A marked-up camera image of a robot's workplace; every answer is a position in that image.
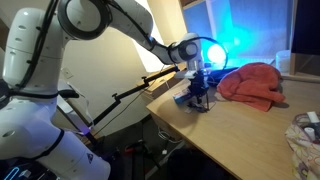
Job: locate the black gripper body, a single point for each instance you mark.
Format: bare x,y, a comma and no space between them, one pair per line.
199,81

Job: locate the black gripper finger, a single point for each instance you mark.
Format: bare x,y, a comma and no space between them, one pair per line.
196,98
204,96

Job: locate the dark sunglasses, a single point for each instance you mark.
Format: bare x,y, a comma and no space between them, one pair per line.
196,107

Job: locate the orange towel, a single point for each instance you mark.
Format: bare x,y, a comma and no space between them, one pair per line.
250,83

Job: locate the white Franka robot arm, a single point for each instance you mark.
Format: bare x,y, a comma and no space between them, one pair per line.
30,133

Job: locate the blue band-aid box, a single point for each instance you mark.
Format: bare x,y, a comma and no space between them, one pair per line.
180,97

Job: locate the glowing round lamp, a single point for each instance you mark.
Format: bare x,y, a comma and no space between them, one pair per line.
216,53

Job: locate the brown cardboard box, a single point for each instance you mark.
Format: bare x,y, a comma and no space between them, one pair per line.
156,86

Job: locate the white floor plug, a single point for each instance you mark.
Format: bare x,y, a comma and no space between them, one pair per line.
164,152

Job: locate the black floor tripod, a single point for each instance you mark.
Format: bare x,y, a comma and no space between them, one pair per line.
138,160

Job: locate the white tube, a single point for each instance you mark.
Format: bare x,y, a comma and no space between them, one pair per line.
312,116

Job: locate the white capped bottle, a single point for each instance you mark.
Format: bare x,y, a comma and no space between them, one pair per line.
309,132

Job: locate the floral toiletry pouch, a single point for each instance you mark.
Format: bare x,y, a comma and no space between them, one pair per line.
303,153

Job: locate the white leaning panel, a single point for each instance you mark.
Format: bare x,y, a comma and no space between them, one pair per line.
78,111

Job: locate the black computer monitor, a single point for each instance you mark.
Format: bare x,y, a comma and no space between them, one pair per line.
306,26

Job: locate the black controller with cyan light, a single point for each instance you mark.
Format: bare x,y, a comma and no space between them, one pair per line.
20,171

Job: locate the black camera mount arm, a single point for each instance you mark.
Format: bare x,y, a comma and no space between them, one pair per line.
130,93

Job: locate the white wall socket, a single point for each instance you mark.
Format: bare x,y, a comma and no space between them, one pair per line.
66,73

